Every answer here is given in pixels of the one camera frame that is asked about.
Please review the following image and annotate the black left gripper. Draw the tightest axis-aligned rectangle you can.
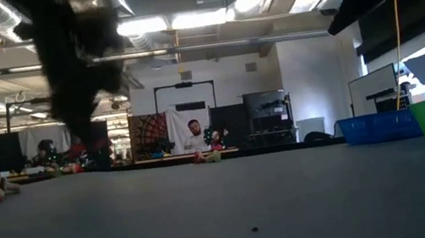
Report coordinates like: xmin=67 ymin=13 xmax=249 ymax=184
xmin=8 ymin=0 xmax=144 ymax=164

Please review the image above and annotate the black upright panel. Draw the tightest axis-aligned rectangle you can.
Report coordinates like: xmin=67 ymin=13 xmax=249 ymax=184
xmin=88 ymin=118 xmax=115 ymax=171

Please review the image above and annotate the person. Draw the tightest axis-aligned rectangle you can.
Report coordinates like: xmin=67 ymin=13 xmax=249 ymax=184
xmin=179 ymin=116 xmax=212 ymax=155
xmin=30 ymin=137 xmax=62 ymax=170

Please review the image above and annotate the patterned hanging cloth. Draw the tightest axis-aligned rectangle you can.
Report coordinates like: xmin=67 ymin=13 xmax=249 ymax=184
xmin=125 ymin=111 xmax=173 ymax=163

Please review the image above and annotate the white hanging cloth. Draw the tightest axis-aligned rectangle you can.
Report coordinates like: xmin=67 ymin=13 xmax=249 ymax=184
xmin=162 ymin=101 xmax=216 ymax=157

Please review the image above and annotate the black backdrop stand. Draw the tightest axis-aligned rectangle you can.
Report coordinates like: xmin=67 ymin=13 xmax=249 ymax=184
xmin=151 ymin=77 xmax=220 ymax=118

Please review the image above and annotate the gadget with green lights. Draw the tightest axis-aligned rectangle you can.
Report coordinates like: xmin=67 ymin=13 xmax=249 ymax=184
xmin=201 ymin=123 xmax=227 ymax=153

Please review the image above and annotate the long ceiling pipe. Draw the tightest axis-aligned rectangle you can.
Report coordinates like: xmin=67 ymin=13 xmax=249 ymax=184
xmin=0 ymin=14 xmax=331 ymax=89

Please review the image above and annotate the ceiling light panel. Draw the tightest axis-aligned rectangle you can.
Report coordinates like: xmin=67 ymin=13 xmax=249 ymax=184
xmin=114 ymin=3 xmax=233 ymax=41

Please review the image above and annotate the gray table mat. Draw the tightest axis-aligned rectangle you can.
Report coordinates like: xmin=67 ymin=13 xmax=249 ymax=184
xmin=0 ymin=119 xmax=425 ymax=238

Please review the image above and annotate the white bin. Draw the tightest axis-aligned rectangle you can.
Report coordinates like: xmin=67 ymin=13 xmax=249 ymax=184
xmin=295 ymin=115 xmax=329 ymax=143

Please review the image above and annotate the whiteboard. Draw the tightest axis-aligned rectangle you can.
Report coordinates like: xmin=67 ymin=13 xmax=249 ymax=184
xmin=344 ymin=62 xmax=403 ymax=118

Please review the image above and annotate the blue plastic basket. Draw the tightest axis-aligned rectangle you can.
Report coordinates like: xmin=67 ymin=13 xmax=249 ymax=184
xmin=336 ymin=106 xmax=425 ymax=150

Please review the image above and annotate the black standing desk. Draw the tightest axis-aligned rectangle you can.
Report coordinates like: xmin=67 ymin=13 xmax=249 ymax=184
xmin=363 ymin=80 xmax=419 ymax=116

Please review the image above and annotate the black stand frame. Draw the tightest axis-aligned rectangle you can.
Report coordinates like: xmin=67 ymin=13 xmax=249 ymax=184
xmin=3 ymin=95 xmax=57 ymax=135

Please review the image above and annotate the yellow hanging cable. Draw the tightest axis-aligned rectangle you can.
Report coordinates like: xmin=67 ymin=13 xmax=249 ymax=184
xmin=379 ymin=0 xmax=415 ymax=111

